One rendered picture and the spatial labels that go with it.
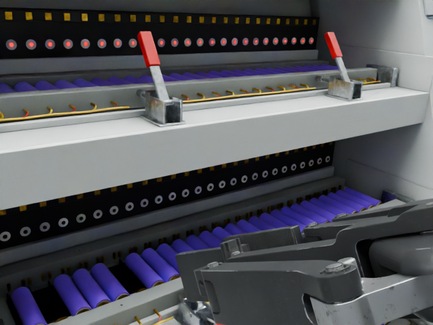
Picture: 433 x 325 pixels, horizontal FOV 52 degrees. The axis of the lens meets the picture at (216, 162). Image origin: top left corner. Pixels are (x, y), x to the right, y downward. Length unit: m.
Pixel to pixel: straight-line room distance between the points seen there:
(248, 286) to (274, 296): 0.02
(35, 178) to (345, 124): 0.37
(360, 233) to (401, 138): 0.58
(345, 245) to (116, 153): 0.25
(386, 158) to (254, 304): 0.61
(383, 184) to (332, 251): 0.60
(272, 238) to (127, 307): 0.22
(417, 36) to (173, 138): 0.44
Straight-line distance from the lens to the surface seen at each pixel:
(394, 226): 0.17
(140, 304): 0.45
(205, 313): 0.44
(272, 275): 0.16
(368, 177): 0.79
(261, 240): 0.27
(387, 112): 0.64
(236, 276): 0.18
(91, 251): 0.54
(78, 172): 0.37
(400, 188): 0.76
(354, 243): 0.17
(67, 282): 0.50
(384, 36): 0.76
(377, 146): 0.77
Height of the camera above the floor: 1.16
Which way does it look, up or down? 4 degrees down
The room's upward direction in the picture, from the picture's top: 9 degrees counter-clockwise
